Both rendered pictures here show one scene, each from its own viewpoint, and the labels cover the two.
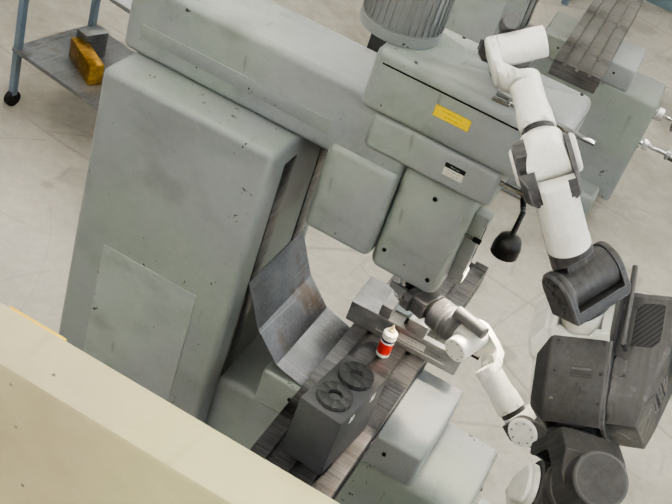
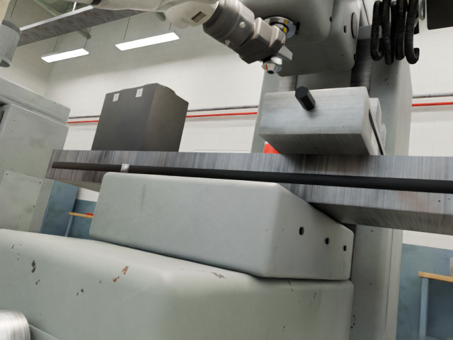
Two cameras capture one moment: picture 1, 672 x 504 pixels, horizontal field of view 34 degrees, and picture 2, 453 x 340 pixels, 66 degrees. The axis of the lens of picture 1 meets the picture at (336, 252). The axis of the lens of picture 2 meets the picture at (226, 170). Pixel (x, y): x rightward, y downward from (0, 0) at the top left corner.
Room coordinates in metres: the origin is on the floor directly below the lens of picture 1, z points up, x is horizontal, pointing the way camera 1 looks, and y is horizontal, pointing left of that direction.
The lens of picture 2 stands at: (2.52, -0.92, 0.79)
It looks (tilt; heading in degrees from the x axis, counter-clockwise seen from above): 12 degrees up; 108
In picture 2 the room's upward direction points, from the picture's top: 10 degrees clockwise
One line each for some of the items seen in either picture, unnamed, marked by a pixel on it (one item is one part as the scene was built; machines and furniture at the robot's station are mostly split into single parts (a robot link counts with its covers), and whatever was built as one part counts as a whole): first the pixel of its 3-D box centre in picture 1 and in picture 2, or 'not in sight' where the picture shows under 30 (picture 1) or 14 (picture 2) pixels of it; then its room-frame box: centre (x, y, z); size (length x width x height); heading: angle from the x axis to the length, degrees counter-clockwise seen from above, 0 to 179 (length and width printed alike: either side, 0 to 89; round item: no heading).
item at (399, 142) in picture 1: (448, 141); not in sight; (2.36, -0.16, 1.68); 0.34 x 0.24 x 0.10; 76
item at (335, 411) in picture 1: (335, 412); (139, 126); (2.00, -0.13, 1.06); 0.22 x 0.12 x 0.20; 159
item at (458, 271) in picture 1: (470, 245); not in sight; (2.32, -0.31, 1.45); 0.04 x 0.04 x 0.21; 76
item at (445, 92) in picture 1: (477, 100); not in sight; (2.35, -0.19, 1.81); 0.47 x 0.26 x 0.16; 76
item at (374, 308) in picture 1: (413, 319); (336, 139); (2.51, -0.28, 1.01); 0.35 x 0.15 x 0.11; 77
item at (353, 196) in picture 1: (367, 181); (311, 19); (2.40, -0.02, 1.47); 0.24 x 0.19 x 0.26; 166
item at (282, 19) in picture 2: not in sight; (278, 27); (2.35, -0.20, 1.31); 0.09 x 0.09 x 0.01
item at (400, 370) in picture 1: (379, 359); (275, 188); (2.40, -0.22, 0.92); 1.24 x 0.23 x 0.08; 166
